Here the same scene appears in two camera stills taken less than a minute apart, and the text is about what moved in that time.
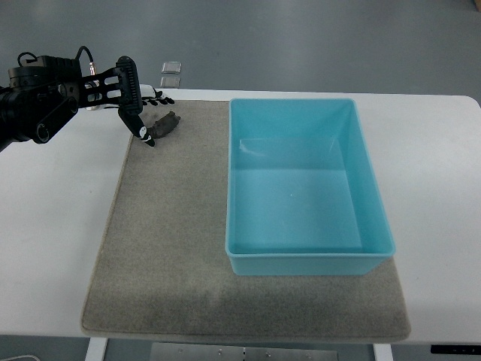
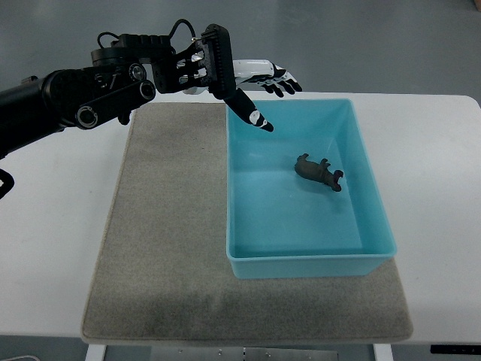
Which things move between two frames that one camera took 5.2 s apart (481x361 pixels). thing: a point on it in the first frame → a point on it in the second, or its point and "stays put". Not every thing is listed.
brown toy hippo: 164,125 → 318,171
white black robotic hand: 134,98 → 222,82
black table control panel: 455,349 stays put
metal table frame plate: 218,352 stays put
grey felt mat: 161,269 stays put
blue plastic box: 303,196 stays put
